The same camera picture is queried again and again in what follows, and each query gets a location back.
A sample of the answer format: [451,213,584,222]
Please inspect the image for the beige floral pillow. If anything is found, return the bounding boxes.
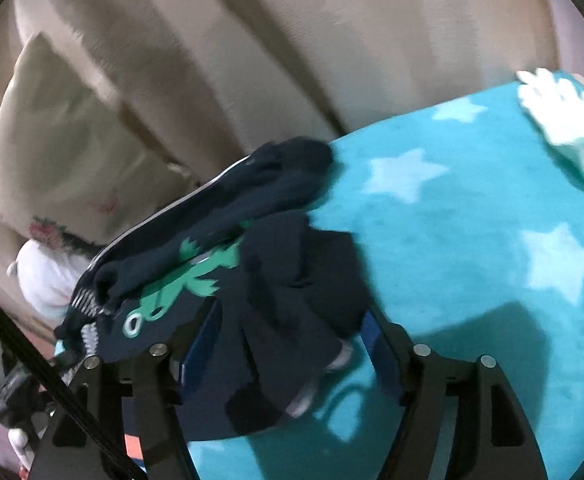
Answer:
[0,35,196,254]

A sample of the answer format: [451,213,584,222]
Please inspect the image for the beige curtain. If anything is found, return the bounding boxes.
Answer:
[0,0,559,330]

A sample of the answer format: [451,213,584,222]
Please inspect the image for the white plush toy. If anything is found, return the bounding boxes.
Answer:
[516,68,584,179]

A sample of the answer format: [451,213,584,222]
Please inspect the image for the black cable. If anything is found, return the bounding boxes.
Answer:
[0,278,149,480]

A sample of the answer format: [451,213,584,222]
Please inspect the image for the navy striped child pants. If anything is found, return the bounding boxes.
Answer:
[56,138,372,441]

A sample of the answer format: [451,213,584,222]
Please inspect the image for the turquoise cartoon star blanket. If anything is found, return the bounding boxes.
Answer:
[191,72,584,479]

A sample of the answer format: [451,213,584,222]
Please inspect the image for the white plush pillow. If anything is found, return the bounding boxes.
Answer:
[7,240,90,324]

